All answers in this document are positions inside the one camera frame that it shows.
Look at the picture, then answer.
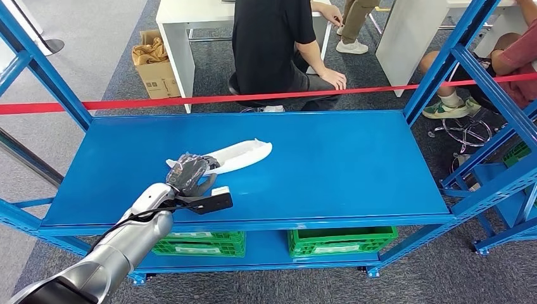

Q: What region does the chrome stanchion post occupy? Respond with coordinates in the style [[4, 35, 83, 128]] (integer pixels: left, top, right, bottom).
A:
[[8, 0, 66, 58]]

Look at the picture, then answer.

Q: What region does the open cardboard box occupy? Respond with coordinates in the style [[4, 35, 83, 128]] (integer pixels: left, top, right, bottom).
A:
[[131, 29, 182, 100]]

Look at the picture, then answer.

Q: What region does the green plastic crate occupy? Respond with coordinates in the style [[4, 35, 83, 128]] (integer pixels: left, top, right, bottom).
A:
[[287, 226, 400, 258], [151, 231, 247, 258], [502, 141, 533, 168]]

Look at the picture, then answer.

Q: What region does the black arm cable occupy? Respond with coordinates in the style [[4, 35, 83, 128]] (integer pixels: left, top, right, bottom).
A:
[[85, 200, 189, 255]]

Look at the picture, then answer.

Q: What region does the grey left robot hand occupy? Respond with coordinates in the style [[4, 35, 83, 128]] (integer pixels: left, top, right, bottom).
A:
[[165, 153, 221, 198]]

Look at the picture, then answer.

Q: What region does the black round stool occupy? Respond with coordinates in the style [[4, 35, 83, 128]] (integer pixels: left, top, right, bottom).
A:
[[227, 73, 286, 113]]

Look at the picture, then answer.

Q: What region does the chrome stool base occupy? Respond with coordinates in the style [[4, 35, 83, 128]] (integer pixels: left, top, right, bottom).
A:
[[427, 117, 494, 154]]

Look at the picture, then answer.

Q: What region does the blue metal shelf rack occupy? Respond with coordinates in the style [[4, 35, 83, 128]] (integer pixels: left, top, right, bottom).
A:
[[0, 0, 537, 286], [438, 100, 537, 258]]

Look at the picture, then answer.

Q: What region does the person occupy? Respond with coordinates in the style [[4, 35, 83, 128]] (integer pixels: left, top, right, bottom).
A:
[[232, 0, 348, 113], [419, 0, 537, 120], [335, 0, 381, 55]]

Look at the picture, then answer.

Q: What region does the red barrier belt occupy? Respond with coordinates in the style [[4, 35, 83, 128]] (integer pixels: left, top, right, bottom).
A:
[[0, 72, 537, 116]]

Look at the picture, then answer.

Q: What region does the white plastic mirror cover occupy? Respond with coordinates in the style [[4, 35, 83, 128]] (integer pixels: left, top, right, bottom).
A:
[[165, 138, 274, 176]]

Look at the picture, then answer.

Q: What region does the dark metal bar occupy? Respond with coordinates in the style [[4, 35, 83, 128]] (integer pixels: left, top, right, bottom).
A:
[[0, 127, 65, 188]]

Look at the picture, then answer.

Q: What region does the white desk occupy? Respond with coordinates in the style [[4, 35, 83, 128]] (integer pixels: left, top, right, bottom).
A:
[[156, 0, 333, 114], [375, 0, 537, 98]]

